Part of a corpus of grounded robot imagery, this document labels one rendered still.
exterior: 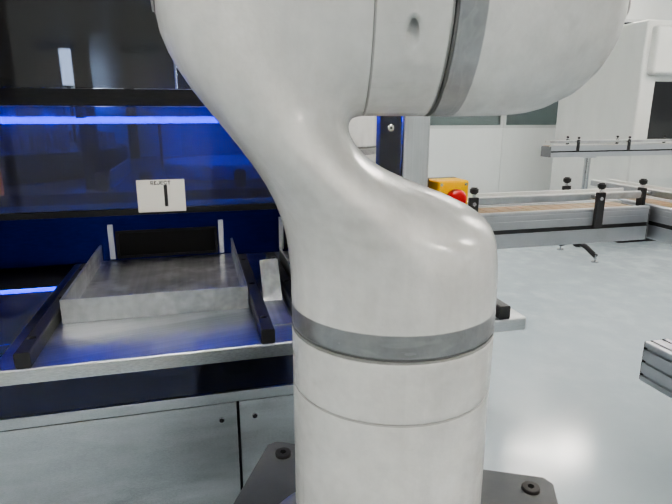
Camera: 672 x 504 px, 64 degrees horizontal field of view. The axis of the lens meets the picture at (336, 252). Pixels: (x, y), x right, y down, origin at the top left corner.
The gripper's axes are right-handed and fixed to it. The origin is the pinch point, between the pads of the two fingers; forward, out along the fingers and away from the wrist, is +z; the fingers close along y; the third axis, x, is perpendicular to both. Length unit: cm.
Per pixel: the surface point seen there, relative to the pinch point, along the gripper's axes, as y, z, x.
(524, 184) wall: -488, 66, 361
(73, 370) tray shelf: 8.5, 6.5, -35.8
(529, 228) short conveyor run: -42, 6, 60
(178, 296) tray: -5.5, 3.2, -23.8
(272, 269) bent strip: -10.2, 1.6, -9.2
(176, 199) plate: -31.5, -6.9, -23.9
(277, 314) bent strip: -0.9, 5.7, -10.0
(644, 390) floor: -97, 96, 164
